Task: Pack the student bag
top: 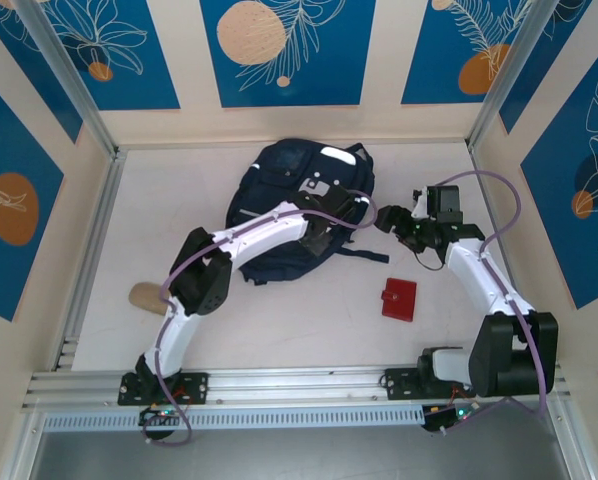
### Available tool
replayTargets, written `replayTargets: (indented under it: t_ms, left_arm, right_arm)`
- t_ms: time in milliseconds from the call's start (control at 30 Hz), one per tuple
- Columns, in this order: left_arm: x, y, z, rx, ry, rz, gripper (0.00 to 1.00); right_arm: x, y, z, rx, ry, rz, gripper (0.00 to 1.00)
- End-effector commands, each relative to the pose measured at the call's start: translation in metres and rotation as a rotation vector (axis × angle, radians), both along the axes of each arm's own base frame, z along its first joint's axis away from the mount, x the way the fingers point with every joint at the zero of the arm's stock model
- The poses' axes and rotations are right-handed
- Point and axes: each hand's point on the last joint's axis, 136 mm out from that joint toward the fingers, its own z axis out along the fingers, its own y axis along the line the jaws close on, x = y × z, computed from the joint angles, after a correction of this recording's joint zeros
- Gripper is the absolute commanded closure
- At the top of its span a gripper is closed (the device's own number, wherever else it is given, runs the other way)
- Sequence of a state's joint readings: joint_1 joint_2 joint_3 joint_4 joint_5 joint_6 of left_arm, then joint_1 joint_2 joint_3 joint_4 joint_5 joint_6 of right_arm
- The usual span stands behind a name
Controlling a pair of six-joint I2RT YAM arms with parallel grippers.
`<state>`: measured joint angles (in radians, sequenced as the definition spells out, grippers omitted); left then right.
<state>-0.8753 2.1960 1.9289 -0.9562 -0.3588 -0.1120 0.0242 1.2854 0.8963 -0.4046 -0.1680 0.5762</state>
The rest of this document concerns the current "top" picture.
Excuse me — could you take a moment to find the navy blue backpack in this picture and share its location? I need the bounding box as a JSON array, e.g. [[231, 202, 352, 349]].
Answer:
[[226, 138, 391, 287]]

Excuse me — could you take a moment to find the red wallet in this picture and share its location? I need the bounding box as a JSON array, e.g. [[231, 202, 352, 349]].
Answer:
[[381, 277, 418, 322]]

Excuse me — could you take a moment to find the tan wooden block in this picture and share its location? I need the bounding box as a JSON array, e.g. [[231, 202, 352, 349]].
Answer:
[[127, 282, 168, 318]]

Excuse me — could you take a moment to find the right controller board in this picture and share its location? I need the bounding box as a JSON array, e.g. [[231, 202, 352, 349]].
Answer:
[[421, 402, 481, 436]]

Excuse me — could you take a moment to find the controller board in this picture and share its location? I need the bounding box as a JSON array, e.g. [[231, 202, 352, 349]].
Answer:
[[421, 402, 481, 436], [138, 405, 186, 429]]

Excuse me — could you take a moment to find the grey metal sheet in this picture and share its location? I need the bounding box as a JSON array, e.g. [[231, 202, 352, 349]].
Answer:
[[26, 430, 583, 480]]

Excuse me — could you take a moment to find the left controller board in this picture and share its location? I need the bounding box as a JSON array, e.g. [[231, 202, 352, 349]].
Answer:
[[138, 405, 186, 429]]

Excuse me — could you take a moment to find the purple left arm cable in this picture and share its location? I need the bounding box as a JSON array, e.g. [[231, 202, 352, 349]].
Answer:
[[141, 188, 379, 446]]

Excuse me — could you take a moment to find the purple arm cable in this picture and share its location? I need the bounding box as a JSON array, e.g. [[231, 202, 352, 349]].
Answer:
[[141, 188, 379, 446], [431, 169, 550, 436]]

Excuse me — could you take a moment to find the aluminium right side rail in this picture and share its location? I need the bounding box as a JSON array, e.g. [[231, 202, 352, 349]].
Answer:
[[466, 142, 544, 362]]

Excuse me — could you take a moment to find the aluminium rail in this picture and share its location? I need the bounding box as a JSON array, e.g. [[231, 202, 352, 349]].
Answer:
[[466, 142, 544, 362], [53, 149, 128, 372], [21, 362, 575, 412]]

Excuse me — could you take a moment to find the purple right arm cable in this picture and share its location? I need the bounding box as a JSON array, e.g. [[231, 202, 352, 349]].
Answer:
[[431, 169, 550, 436]]

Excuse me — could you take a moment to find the aluminium front rail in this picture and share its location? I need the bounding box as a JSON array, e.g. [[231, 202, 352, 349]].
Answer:
[[21, 362, 575, 412]]

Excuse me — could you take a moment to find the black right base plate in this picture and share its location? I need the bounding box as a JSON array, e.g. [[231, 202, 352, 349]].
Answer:
[[384, 367, 478, 401]]

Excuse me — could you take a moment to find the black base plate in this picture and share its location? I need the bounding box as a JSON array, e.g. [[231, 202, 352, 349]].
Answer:
[[384, 367, 478, 401], [117, 370, 211, 406]]

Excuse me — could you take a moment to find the aluminium right corner post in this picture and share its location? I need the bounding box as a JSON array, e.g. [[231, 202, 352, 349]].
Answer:
[[467, 0, 566, 152]]

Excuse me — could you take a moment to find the aluminium corner post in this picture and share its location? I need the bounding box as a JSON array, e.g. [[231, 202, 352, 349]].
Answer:
[[467, 0, 566, 152], [14, 0, 119, 160]]

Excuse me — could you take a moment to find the grey slotted cable duct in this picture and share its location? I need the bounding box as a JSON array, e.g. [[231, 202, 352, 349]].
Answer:
[[42, 405, 428, 432]]

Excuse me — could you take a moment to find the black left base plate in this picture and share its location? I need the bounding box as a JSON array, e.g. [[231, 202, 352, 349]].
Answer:
[[117, 370, 211, 406]]

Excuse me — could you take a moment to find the aluminium left side rail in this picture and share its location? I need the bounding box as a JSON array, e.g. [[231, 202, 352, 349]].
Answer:
[[53, 149, 128, 372]]

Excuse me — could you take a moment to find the aluminium left corner post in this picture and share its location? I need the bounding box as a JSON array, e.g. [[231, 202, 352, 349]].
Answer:
[[14, 0, 119, 160]]

